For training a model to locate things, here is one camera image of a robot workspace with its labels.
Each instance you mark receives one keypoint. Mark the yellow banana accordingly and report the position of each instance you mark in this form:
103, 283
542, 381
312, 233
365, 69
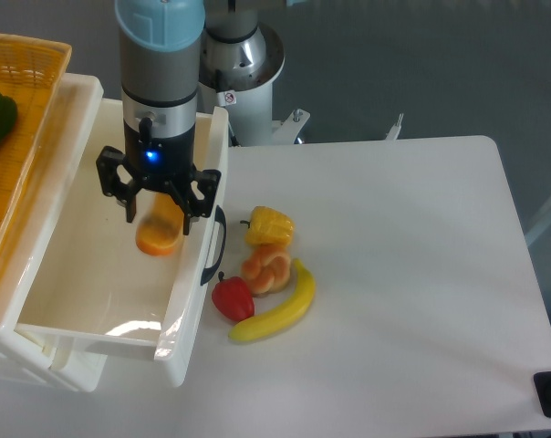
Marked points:
283, 316

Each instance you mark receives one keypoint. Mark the yellow bell pepper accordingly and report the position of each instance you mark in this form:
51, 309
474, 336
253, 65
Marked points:
267, 226

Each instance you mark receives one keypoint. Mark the yellow woven basket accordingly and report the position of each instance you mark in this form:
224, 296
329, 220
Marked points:
30, 73

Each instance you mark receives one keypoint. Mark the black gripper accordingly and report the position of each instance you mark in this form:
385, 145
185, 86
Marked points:
159, 165

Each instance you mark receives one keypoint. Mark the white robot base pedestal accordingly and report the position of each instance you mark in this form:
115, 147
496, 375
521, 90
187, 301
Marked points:
238, 75

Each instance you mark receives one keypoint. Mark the white plastic drawer cabinet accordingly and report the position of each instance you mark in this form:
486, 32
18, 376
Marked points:
25, 357

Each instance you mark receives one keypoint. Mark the braided bread roll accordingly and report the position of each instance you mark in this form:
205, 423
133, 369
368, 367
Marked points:
267, 270

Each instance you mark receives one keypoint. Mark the white open upper drawer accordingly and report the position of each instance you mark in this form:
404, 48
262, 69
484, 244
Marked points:
96, 294

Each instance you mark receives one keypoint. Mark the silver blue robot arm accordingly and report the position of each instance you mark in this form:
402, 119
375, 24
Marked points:
177, 57

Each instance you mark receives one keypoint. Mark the red bell pepper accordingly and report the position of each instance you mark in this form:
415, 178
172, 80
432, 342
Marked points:
232, 298

